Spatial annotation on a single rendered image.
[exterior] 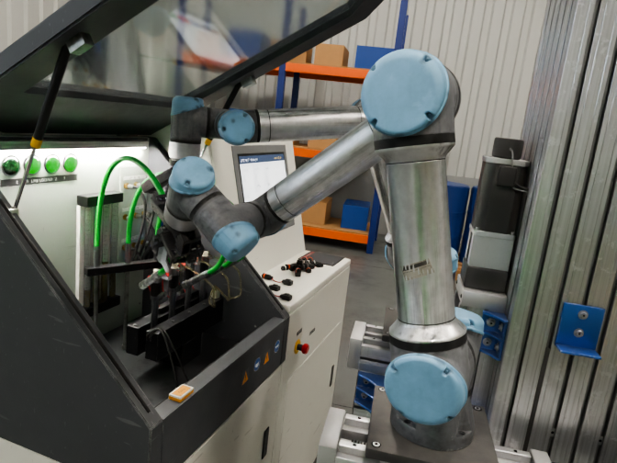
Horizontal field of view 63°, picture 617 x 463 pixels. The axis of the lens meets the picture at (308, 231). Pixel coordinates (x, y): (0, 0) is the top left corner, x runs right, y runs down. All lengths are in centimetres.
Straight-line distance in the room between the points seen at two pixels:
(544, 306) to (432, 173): 46
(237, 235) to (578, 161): 63
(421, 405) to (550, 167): 51
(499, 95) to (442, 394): 704
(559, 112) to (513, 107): 671
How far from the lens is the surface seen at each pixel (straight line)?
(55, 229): 152
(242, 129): 113
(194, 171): 90
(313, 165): 93
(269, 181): 203
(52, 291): 114
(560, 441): 122
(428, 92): 70
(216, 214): 89
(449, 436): 97
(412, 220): 73
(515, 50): 777
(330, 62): 653
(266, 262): 196
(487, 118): 769
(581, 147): 105
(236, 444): 153
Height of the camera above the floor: 157
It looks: 12 degrees down
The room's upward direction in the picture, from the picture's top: 6 degrees clockwise
